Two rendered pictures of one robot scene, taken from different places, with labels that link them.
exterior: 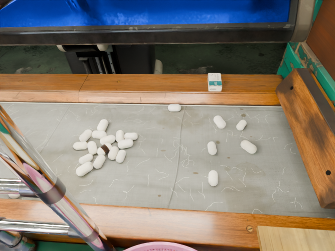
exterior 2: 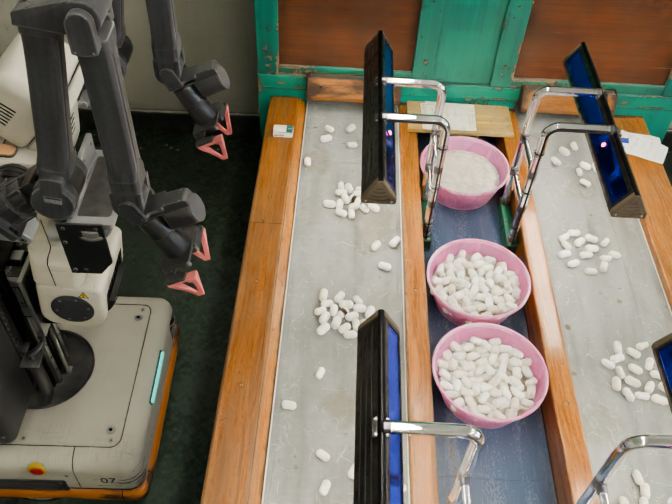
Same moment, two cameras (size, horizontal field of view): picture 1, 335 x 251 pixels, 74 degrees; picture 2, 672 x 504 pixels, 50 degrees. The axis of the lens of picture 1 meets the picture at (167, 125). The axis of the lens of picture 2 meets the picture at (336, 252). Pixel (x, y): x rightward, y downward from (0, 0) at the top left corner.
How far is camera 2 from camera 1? 198 cm
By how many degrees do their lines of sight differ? 62
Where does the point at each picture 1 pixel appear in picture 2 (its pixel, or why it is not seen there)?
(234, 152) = (353, 137)
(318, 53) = (302, 61)
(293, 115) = (341, 94)
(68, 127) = (327, 230)
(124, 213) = (406, 179)
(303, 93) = (333, 82)
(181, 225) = (410, 157)
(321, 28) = (291, 49)
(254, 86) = (288, 112)
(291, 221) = not seen: hidden behind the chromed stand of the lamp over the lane
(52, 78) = (256, 251)
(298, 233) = not seen: hidden behind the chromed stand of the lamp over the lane
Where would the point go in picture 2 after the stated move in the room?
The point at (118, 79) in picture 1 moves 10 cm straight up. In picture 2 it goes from (265, 196) to (264, 169)
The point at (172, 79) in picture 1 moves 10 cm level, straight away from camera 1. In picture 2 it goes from (270, 158) to (236, 158)
